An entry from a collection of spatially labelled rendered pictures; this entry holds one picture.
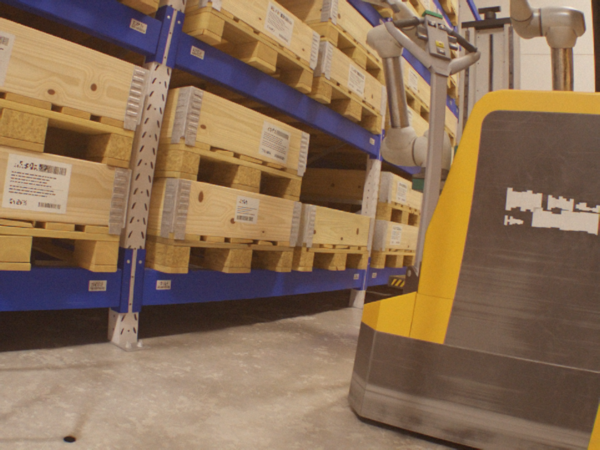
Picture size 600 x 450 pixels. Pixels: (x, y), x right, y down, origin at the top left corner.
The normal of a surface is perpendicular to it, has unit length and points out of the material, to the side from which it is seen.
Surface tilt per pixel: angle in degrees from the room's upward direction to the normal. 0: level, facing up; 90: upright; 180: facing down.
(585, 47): 90
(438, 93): 90
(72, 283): 90
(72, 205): 90
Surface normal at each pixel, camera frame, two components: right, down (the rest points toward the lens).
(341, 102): -0.58, -0.08
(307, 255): 0.81, 0.10
